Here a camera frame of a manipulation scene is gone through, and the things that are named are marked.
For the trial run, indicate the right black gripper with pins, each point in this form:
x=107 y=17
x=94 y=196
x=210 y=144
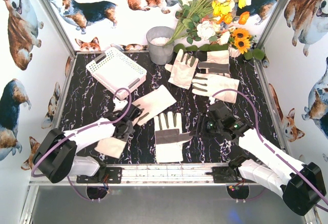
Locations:
x=200 y=124

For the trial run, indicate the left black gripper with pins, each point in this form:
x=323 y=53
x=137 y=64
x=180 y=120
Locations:
x=135 y=112

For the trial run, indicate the white glove grey palm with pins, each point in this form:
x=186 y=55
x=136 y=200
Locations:
x=111 y=147
x=169 y=137

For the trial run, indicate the white glove long cuff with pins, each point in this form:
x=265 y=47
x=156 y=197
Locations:
x=152 y=104

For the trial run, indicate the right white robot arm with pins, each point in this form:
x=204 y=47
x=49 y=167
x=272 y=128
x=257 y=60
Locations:
x=300 y=185

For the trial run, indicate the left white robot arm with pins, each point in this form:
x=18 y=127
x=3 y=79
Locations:
x=56 y=158

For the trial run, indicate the white plastic storage basket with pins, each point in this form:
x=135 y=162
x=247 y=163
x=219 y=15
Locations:
x=117 y=72

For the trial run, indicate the white glove back right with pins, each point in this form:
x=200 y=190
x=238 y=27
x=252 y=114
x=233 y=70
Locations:
x=209 y=84

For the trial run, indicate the white glove back left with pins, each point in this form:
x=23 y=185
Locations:
x=183 y=69

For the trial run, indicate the white grey glove back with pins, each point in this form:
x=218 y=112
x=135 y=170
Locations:
x=217 y=63

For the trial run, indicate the grey metal bucket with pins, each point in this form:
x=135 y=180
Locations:
x=160 y=44

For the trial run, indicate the artificial flower bouquet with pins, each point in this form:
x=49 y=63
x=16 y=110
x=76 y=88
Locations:
x=220 y=22

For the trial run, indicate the right black base bracket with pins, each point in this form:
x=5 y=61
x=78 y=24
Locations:
x=222 y=175

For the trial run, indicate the black base bracket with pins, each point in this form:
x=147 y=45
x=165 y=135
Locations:
x=110 y=175
x=222 y=175

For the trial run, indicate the left black base bracket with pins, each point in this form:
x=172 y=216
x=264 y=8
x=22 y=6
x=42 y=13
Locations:
x=110 y=175

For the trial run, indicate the aluminium front rail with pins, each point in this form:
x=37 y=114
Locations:
x=168 y=175

